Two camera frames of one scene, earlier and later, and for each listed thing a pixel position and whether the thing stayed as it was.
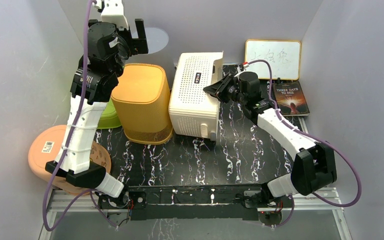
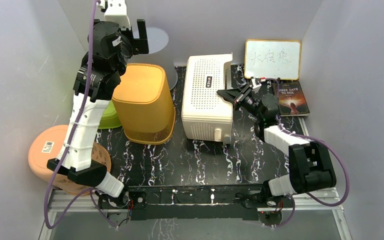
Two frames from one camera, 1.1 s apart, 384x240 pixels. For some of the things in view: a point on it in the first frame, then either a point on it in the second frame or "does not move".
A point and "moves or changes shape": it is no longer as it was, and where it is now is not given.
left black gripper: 137,46 does not move
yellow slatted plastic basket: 142,98 does not move
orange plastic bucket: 44,148 does not move
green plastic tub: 109,117 does not move
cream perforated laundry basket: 193,111 moves or changes shape
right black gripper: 214,90 to 236,95
